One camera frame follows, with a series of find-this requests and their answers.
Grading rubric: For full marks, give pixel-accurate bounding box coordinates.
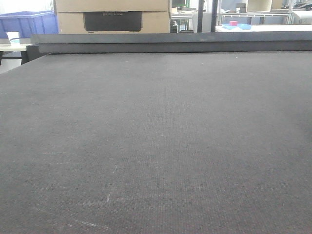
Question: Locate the red cylinder object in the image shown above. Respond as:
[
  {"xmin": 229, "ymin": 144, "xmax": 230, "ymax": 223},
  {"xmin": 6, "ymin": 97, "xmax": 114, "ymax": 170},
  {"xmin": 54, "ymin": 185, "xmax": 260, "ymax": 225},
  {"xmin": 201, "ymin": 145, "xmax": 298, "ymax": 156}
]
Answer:
[{"xmin": 229, "ymin": 20, "xmax": 238, "ymax": 27}]

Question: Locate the light blue tray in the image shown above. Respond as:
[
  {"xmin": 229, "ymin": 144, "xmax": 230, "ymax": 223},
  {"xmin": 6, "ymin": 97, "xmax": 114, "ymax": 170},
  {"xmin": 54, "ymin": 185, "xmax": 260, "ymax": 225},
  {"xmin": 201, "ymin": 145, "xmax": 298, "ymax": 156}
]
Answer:
[{"xmin": 222, "ymin": 23, "xmax": 252, "ymax": 30}]

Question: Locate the lower cardboard box black panel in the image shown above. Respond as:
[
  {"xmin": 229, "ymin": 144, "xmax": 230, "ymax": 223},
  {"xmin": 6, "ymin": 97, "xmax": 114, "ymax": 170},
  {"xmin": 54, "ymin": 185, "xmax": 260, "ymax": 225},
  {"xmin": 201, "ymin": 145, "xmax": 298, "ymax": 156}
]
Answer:
[{"xmin": 57, "ymin": 11, "xmax": 170, "ymax": 34}]

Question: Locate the upper cardboard box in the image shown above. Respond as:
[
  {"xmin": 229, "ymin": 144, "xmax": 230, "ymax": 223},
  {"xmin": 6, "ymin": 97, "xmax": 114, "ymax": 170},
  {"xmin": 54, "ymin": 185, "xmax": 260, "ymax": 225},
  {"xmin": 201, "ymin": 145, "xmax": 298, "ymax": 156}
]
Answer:
[{"xmin": 55, "ymin": 0, "xmax": 171, "ymax": 12}]

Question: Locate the blue plastic crate background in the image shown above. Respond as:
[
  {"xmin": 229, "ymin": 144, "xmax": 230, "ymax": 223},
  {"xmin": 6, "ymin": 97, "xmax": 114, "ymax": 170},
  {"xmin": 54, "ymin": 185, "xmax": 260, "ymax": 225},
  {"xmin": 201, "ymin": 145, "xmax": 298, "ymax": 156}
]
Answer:
[{"xmin": 0, "ymin": 11, "xmax": 59, "ymax": 39}]

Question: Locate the white paper cup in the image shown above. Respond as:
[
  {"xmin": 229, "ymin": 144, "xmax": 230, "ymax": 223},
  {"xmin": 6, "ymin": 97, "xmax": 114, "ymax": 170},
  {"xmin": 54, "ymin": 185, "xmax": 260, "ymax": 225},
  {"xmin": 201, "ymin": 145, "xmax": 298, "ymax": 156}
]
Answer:
[{"xmin": 6, "ymin": 31, "xmax": 20, "ymax": 45}]

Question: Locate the beige square duct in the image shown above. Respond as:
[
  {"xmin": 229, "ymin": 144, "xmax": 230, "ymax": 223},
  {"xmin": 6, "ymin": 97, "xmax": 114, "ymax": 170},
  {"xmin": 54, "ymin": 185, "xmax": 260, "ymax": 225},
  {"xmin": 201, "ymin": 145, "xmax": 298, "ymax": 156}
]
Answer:
[{"xmin": 246, "ymin": 0, "xmax": 272, "ymax": 13}]

